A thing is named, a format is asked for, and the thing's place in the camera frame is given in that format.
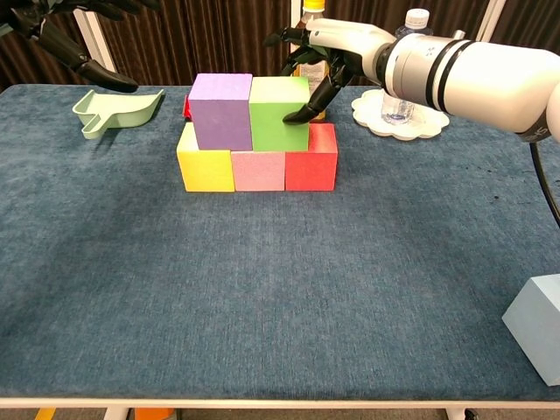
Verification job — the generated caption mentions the orange plastic item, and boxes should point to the orange plastic item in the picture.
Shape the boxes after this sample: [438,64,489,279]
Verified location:
[134,407,174,420]

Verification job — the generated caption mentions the mint green plastic dustpan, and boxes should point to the mint green plastic dustpan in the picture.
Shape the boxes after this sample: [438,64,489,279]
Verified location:
[72,88,165,141]

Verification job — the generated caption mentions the clear water bottle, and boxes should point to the clear water bottle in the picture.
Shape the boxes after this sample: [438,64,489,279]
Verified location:
[381,8,434,125]

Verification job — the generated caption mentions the blue fabric table cover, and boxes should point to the blue fabric table cover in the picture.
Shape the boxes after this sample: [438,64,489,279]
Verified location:
[0,83,560,402]

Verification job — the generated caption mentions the pink foam cube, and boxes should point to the pink foam cube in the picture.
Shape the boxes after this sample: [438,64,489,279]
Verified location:
[230,150,288,193]

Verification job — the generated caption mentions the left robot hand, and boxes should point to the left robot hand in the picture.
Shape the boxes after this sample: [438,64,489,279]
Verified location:
[0,0,161,94]

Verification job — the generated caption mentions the green foam cube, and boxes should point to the green foam cube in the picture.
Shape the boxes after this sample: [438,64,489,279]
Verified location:
[248,76,311,153]

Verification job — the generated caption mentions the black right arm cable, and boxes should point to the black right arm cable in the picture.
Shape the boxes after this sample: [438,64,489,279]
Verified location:
[528,140,560,224]

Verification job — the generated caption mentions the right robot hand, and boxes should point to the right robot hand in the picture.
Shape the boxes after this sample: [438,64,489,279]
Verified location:
[262,17,397,124]

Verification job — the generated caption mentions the white scalloped plate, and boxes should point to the white scalloped plate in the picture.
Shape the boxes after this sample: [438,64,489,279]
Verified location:
[351,88,451,142]

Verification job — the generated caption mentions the white partition post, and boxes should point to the white partition post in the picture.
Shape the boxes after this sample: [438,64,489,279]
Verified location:
[474,0,508,43]
[72,6,122,87]

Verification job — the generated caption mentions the light blue foam cube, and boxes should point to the light blue foam cube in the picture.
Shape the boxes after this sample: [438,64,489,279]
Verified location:
[501,273,560,388]

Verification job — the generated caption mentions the white table frame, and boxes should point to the white table frame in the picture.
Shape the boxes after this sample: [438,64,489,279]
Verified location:
[0,395,560,420]

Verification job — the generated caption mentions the red foam cube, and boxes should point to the red foam cube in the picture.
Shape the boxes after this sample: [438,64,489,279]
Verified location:
[283,122,340,193]

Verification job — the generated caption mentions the yellow tea bottle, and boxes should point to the yellow tea bottle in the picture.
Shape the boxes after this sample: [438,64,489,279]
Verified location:
[290,0,331,123]

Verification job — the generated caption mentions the yellow foam cube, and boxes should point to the yellow foam cube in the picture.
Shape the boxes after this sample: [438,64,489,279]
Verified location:
[176,122,236,193]

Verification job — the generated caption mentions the purple foam cube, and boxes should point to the purple foam cube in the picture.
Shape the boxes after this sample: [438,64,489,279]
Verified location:
[188,73,254,151]

